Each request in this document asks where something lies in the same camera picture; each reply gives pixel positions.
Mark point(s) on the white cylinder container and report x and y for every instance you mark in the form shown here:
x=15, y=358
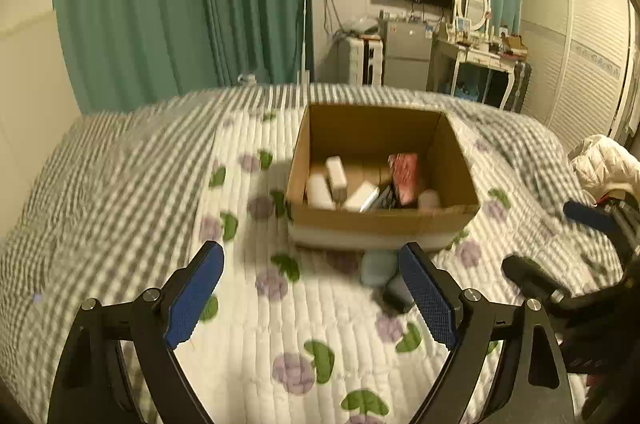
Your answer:
x=318, y=193

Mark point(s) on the white suitcase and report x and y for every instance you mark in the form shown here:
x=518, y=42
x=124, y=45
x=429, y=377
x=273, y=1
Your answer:
x=360, y=61

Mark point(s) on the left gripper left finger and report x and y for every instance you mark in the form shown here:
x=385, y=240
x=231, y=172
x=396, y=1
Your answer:
x=163, y=318

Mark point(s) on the red glittery packet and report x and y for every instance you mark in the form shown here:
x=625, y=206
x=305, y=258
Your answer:
x=405, y=171

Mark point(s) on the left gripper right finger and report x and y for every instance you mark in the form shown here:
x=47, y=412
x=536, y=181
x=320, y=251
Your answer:
x=463, y=320

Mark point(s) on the right hand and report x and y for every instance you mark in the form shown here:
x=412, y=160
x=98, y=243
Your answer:
x=603, y=400

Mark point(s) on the small black case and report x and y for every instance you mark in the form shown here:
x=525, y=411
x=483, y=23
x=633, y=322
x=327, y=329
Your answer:
x=396, y=297

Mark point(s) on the white oval vanity mirror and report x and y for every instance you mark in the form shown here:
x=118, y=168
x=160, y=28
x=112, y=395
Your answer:
x=470, y=15

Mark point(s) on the silver mini fridge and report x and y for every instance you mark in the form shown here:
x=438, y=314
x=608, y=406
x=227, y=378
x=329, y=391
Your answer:
x=407, y=54

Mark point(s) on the black remote control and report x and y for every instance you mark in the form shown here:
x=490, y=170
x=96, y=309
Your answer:
x=386, y=199

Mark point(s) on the white dressing table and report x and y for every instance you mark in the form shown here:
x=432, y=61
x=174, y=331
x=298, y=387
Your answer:
x=477, y=75

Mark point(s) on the white stick container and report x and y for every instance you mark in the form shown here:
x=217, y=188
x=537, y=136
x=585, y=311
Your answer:
x=337, y=179

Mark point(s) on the white floral quilt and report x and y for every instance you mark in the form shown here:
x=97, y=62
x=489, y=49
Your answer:
x=291, y=335

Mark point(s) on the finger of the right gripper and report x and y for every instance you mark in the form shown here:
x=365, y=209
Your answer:
x=536, y=283
x=600, y=217

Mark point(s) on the brown cardboard box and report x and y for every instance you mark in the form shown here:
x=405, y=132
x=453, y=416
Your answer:
x=366, y=138

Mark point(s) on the white puffy jacket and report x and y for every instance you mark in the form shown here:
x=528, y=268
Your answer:
x=603, y=166

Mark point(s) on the light blue earbud case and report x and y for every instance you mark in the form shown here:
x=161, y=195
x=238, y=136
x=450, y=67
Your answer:
x=377, y=268

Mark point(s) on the white louvred wardrobe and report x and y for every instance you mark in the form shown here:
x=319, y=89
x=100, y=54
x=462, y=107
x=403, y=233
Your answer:
x=582, y=57

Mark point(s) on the grey checked blanket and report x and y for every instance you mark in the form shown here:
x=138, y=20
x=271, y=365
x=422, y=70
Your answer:
x=81, y=218

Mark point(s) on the white rectangular box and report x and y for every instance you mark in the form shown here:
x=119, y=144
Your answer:
x=362, y=199

